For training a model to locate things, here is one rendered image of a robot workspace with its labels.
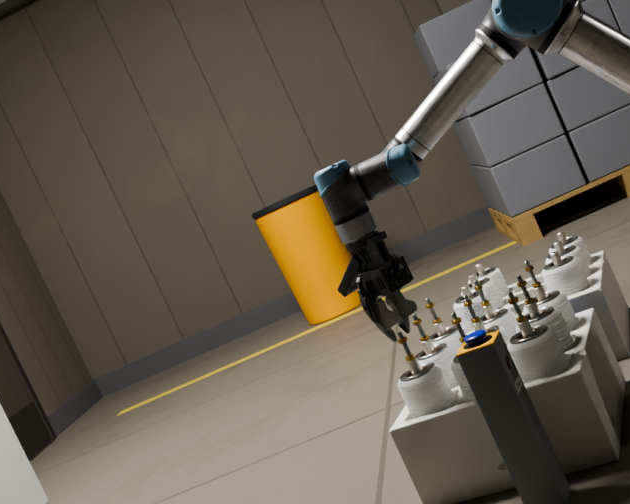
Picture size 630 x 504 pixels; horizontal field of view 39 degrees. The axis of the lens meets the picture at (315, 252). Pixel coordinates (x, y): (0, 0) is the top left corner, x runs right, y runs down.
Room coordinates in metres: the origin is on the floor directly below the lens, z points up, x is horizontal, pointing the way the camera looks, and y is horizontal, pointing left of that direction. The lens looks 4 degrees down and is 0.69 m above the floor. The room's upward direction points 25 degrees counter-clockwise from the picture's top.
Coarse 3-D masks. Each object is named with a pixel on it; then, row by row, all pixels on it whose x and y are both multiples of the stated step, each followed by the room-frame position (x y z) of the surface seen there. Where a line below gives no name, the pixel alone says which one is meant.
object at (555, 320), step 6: (558, 312) 1.75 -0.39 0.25; (546, 318) 1.73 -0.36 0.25; (552, 318) 1.73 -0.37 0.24; (558, 318) 1.74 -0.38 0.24; (534, 324) 1.73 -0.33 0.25; (540, 324) 1.73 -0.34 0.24; (546, 324) 1.72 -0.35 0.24; (552, 324) 1.73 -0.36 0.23; (558, 324) 1.73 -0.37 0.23; (564, 324) 1.74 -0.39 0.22; (516, 330) 1.77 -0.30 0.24; (558, 330) 1.73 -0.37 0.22; (564, 330) 1.74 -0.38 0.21; (558, 336) 1.73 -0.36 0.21; (564, 336) 1.73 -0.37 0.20; (570, 336) 1.75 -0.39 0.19; (564, 342) 1.73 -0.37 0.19; (570, 342) 1.74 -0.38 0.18; (564, 348) 1.73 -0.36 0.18; (570, 348) 1.73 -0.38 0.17
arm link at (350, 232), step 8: (360, 216) 1.72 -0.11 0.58; (368, 216) 1.73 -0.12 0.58; (344, 224) 1.72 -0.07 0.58; (352, 224) 1.71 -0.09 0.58; (360, 224) 1.71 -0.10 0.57; (368, 224) 1.72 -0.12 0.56; (344, 232) 1.72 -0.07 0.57; (352, 232) 1.71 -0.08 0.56; (360, 232) 1.71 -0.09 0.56; (368, 232) 1.72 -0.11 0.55; (344, 240) 1.73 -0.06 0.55; (352, 240) 1.72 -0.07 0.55
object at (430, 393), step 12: (432, 372) 1.72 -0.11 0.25; (408, 384) 1.73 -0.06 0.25; (420, 384) 1.71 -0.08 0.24; (432, 384) 1.72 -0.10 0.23; (444, 384) 1.73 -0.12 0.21; (408, 396) 1.73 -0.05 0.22; (420, 396) 1.72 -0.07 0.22; (432, 396) 1.71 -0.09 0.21; (444, 396) 1.72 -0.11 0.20; (408, 408) 1.75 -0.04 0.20; (420, 408) 1.72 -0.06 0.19; (432, 408) 1.71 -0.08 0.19; (444, 408) 1.72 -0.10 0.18
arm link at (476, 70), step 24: (480, 24) 1.78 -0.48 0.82; (480, 48) 1.76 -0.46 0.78; (504, 48) 1.74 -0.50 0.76; (456, 72) 1.78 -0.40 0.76; (480, 72) 1.77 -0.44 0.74; (432, 96) 1.80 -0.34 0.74; (456, 96) 1.78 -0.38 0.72; (408, 120) 1.83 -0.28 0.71; (432, 120) 1.79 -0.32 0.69; (408, 144) 1.80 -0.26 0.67; (432, 144) 1.81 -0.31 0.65
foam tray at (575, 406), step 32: (576, 352) 1.67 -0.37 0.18; (608, 352) 1.87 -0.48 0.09; (544, 384) 1.59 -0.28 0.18; (576, 384) 1.57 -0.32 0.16; (608, 384) 1.74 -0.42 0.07; (448, 416) 1.67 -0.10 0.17; (480, 416) 1.65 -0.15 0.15; (544, 416) 1.60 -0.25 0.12; (576, 416) 1.58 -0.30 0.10; (608, 416) 1.62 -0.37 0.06; (416, 448) 1.71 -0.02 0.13; (448, 448) 1.68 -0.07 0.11; (480, 448) 1.66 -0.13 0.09; (576, 448) 1.59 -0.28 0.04; (608, 448) 1.57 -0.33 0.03; (416, 480) 1.72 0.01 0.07; (448, 480) 1.69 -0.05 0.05; (480, 480) 1.67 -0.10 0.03; (512, 480) 1.64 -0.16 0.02
